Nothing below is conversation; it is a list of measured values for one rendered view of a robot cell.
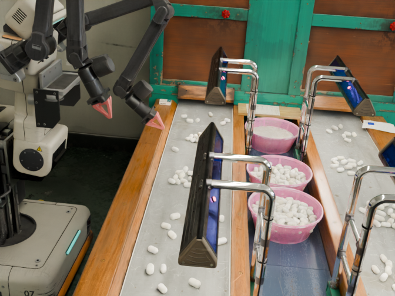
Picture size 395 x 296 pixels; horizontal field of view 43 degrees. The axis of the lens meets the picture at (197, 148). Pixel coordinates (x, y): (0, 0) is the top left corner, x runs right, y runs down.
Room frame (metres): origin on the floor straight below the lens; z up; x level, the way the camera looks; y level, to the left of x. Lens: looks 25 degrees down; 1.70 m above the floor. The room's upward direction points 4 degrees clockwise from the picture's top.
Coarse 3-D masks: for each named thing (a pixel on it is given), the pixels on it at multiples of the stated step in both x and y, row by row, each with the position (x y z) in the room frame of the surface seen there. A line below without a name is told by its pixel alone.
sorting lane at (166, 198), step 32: (192, 128) 2.27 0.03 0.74; (224, 128) 2.29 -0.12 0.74; (160, 160) 1.89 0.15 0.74; (192, 160) 1.92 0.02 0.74; (160, 192) 1.64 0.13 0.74; (224, 192) 1.67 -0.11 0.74; (160, 224) 1.42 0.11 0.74; (224, 224) 1.45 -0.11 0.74; (160, 256) 1.25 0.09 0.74; (224, 256) 1.27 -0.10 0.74; (128, 288) 1.10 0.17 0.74; (192, 288) 1.12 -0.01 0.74; (224, 288) 1.13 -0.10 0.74
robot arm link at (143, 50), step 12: (156, 12) 2.06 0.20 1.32; (156, 24) 2.07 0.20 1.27; (144, 36) 2.08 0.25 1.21; (156, 36) 2.08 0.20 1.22; (144, 48) 2.07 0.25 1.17; (132, 60) 2.07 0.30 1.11; (144, 60) 2.08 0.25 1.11; (132, 72) 2.06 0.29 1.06; (120, 84) 2.06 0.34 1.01; (132, 84) 2.10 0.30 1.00
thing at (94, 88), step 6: (96, 78) 1.73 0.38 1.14; (84, 84) 1.72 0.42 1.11; (90, 84) 1.70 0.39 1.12; (96, 84) 1.71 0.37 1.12; (90, 90) 1.70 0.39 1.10; (96, 90) 1.70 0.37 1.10; (102, 90) 1.72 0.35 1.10; (108, 90) 1.77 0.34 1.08; (90, 96) 1.71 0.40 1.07; (96, 96) 1.70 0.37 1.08; (102, 96) 1.68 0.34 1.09; (90, 102) 1.68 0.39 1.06
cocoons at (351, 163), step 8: (336, 128) 2.35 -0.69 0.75; (344, 136) 2.26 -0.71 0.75; (336, 160) 1.99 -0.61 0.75; (344, 160) 1.98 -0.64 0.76; (352, 160) 1.99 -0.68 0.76; (360, 160) 1.99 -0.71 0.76; (344, 168) 1.93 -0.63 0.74; (360, 208) 1.58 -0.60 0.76; (376, 216) 1.54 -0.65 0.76; (392, 216) 1.55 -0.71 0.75; (376, 224) 1.49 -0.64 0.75; (384, 224) 1.49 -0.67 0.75; (392, 224) 1.50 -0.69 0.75; (384, 256) 1.30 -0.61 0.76; (376, 272) 1.23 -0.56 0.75; (384, 280) 1.20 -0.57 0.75
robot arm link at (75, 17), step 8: (72, 0) 1.71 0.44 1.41; (80, 0) 1.71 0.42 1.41; (72, 8) 1.71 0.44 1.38; (80, 8) 1.71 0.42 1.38; (72, 16) 1.71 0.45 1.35; (80, 16) 1.71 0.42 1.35; (72, 24) 1.71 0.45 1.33; (80, 24) 1.71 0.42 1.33; (72, 32) 1.71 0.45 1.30; (80, 32) 1.71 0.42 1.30; (72, 40) 1.70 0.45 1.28; (80, 40) 1.70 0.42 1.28; (72, 48) 1.70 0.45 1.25; (80, 48) 1.70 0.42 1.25; (80, 56) 1.70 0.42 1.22
